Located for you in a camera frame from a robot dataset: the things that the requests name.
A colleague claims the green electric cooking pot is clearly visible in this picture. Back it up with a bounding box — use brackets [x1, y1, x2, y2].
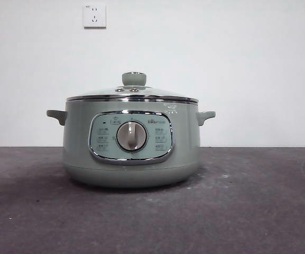
[46, 99, 217, 189]

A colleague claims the white wall socket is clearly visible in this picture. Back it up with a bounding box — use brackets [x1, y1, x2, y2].
[83, 3, 107, 29]

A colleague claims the glass lid with green knob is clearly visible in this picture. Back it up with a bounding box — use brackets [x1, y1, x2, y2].
[66, 71, 198, 103]

